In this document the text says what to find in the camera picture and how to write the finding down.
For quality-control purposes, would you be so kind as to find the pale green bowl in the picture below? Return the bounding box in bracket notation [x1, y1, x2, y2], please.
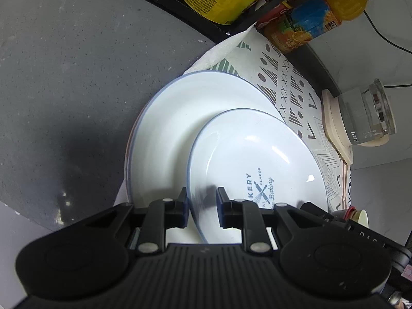
[351, 209, 370, 230]

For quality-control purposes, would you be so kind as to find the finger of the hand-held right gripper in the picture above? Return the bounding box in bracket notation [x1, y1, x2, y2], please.
[299, 201, 336, 223]

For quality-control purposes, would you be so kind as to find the white deep plate crossed print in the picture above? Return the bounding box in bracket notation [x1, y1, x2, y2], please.
[187, 108, 329, 245]

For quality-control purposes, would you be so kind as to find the cream kettle base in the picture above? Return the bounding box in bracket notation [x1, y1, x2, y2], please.
[321, 88, 391, 165]

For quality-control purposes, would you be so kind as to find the red rimmed bowl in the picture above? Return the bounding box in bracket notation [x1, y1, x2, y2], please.
[331, 207, 356, 221]

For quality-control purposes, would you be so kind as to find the orange juice bottle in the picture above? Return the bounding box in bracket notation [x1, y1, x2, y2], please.
[264, 0, 378, 54]

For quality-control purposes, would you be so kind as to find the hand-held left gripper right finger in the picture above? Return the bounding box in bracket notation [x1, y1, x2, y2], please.
[216, 187, 326, 255]

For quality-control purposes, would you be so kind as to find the white plate script print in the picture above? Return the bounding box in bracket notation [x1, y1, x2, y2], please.
[125, 70, 288, 211]

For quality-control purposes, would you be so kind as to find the patterned table mat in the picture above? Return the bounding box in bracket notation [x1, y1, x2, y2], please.
[212, 37, 354, 213]

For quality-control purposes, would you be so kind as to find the glass kettle cream handle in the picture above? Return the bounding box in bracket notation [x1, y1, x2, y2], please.
[338, 78, 397, 148]

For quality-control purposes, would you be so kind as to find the black storage rack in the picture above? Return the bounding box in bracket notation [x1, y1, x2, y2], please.
[87, 0, 322, 45]

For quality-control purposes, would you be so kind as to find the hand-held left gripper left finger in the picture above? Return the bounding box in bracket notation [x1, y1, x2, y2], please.
[84, 187, 189, 254]

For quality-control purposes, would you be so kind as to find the white towel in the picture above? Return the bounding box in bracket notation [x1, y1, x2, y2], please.
[114, 26, 259, 207]

